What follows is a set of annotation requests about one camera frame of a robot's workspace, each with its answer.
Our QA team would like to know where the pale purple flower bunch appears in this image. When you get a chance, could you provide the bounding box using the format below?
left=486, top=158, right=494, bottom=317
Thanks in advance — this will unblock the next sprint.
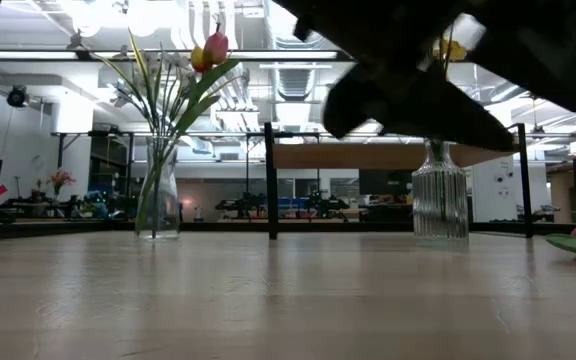
left=92, top=29, right=249, bottom=236

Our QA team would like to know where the yellow tulip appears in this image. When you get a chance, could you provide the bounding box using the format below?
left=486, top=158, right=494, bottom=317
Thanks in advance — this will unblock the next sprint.
left=167, top=45, right=222, bottom=146

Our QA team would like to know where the white cabinet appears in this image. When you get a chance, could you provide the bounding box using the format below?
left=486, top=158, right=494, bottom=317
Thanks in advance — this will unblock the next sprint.
left=470, top=155, right=519, bottom=224

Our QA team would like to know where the black monitor behind shelf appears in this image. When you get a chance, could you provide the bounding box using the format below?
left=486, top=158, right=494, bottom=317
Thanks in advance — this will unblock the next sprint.
left=358, top=169, right=415, bottom=196

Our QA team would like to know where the yellow flower bunch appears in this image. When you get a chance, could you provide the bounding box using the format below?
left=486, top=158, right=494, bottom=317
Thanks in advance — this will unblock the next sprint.
left=427, top=19, right=469, bottom=166

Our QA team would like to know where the background flower bouquet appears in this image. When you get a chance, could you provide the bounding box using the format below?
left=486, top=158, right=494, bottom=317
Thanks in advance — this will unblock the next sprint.
left=47, top=168, right=77, bottom=201

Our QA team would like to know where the silver ventilation duct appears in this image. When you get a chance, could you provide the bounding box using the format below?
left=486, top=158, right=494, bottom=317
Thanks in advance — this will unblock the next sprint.
left=262, top=0, right=334, bottom=104

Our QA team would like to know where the wooden shelf with black legs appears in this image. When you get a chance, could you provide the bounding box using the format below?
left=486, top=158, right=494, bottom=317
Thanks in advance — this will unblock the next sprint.
left=264, top=122, right=534, bottom=240

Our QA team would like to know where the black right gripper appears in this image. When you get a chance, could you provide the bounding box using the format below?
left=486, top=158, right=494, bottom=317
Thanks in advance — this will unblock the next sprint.
left=272, top=0, right=576, bottom=151

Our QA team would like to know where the ribbed clear glass vase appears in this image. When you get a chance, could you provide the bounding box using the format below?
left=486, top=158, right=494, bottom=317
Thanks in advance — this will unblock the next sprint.
left=411, top=138, right=470, bottom=241

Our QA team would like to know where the smooth clear glass vase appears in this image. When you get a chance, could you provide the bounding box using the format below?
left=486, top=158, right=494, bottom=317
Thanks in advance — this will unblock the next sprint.
left=134, top=135, right=182, bottom=241

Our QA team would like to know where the black ceiling spotlight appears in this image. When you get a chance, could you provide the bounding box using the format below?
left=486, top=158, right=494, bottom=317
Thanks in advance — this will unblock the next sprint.
left=6, top=85, right=29, bottom=109

